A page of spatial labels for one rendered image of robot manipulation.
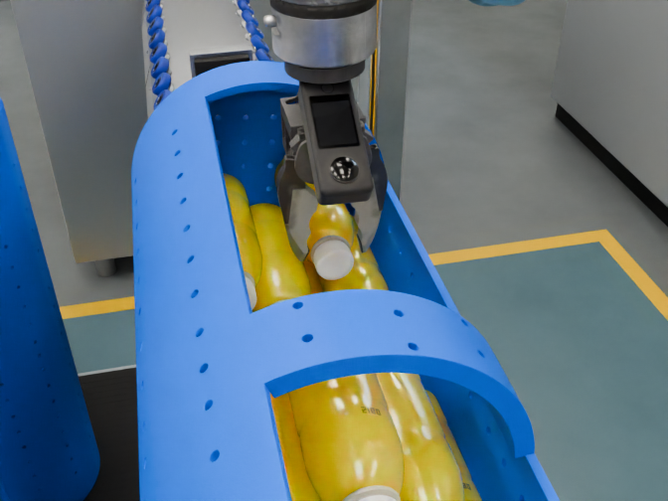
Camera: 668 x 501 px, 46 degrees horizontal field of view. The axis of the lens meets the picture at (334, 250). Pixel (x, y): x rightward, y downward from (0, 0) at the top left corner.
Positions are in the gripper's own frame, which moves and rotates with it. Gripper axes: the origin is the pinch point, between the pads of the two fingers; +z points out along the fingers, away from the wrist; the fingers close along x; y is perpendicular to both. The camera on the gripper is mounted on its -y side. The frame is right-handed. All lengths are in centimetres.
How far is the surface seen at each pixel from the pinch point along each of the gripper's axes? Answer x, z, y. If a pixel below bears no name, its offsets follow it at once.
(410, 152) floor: -75, 112, 205
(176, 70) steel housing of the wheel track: 13, 17, 90
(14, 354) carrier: 48, 48, 47
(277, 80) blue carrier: 2.8, -13.2, 12.7
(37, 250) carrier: 41, 33, 56
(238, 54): 3, 2, 59
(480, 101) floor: -121, 113, 243
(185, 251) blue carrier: 14.2, -10.5, -11.1
